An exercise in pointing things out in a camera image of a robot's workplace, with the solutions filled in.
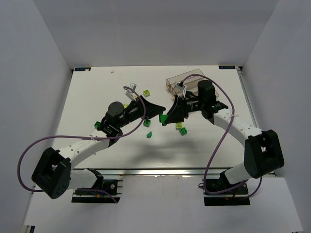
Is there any long dark green lego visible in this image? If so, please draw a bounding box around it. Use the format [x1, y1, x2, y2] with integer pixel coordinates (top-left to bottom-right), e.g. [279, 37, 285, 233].
[159, 114, 168, 126]

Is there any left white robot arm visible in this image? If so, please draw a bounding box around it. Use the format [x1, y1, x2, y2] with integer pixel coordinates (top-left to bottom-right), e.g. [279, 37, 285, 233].
[32, 96, 166, 199]

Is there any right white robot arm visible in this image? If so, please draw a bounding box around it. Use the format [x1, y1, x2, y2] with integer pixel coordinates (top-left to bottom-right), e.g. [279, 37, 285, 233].
[159, 80, 285, 195]

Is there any green square lego centre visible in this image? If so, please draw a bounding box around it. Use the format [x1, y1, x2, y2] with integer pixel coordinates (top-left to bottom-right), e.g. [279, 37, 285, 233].
[143, 119, 151, 127]

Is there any green square lego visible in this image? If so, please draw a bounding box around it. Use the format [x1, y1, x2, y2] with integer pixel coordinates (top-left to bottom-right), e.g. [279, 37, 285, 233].
[143, 119, 151, 127]
[179, 127, 188, 136]

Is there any green square lego right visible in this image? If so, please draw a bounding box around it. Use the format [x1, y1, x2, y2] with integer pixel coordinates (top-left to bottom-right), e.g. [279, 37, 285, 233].
[179, 127, 188, 136]

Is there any lime lego top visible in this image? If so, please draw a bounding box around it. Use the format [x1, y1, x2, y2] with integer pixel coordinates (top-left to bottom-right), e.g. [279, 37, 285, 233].
[143, 90, 150, 97]

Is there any green lego left edge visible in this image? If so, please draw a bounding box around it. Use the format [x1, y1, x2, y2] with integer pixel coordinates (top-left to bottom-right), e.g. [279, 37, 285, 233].
[94, 121, 101, 129]

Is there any far clear plastic container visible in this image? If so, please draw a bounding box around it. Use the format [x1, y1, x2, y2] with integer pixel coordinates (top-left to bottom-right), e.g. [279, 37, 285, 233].
[166, 68, 203, 91]

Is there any right blue table label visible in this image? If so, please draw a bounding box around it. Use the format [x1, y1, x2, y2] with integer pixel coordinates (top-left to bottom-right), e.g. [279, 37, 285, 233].
[218, 65, 236, 69]

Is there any blue table label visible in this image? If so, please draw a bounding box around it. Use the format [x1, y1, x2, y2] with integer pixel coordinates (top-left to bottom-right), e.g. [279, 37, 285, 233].
[218, 65, 236, 69]
[74, 67, 91, 72]

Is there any left blue table label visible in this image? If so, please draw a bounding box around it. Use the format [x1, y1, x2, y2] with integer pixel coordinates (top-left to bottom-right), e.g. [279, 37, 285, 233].
[74, 67, 91, 72]

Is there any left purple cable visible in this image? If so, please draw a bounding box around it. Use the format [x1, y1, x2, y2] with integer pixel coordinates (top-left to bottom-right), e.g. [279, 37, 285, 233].
[18, 85, 148, 203]

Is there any purple cable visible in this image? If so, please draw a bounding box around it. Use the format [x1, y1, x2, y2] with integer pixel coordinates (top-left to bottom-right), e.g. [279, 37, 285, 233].
[18, 85, 148, 203]
[178, 74, 263, 202]

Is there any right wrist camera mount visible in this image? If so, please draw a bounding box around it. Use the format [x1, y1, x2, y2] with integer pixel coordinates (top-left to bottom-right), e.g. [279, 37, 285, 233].
[175, 81, 187, 97]

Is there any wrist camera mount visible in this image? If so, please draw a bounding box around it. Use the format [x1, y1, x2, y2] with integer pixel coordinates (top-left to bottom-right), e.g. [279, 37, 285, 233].
[123, 83, 137, 101]
[175, 81, 187, 97]

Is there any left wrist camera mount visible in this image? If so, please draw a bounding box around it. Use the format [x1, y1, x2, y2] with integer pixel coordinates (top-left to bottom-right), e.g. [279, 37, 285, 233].
[123, 83, 137, 101]

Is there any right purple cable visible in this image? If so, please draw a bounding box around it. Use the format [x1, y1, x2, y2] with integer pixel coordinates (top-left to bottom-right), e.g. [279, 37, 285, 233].
[178, 74, 263, 202]

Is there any aluminium table rail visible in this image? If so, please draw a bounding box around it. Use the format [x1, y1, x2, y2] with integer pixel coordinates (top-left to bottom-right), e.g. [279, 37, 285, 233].
[43, 167, 234, 177]

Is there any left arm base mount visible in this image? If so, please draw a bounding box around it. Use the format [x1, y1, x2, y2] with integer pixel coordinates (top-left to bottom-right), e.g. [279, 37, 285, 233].
[68, 168, 123, 204]

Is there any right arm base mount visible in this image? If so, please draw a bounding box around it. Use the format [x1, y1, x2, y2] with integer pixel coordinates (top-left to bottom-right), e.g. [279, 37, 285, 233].
[198, 172, 250, 206]

